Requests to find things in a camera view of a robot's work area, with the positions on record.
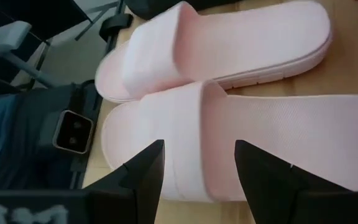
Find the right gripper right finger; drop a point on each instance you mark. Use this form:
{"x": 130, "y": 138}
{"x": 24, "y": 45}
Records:
{"x": 269, "y": 186}

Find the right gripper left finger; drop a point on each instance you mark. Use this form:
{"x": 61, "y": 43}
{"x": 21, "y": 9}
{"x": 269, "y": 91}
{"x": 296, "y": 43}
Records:
{"x": 135, "y": 193}

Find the pink slide sandal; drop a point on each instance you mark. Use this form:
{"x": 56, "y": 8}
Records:
{"x": 275, "y": 133}
{"x": 244, "y": 40}

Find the black chair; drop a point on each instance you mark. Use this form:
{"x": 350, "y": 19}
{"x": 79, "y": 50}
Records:
{"x": 42, "y": 15}

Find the grey chair armrest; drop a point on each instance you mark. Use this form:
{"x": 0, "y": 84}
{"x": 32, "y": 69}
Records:
{"x": 11, "y": 35}

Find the silver-rimmed camera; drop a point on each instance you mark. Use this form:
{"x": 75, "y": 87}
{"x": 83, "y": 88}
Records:
{"x": 73, "y": 132}

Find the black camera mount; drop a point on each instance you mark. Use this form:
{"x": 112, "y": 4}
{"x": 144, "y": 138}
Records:
{"x": 47, "y": 133}

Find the black table bracket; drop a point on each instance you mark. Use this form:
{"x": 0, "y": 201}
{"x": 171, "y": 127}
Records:
{"x": 115, "y": 26}

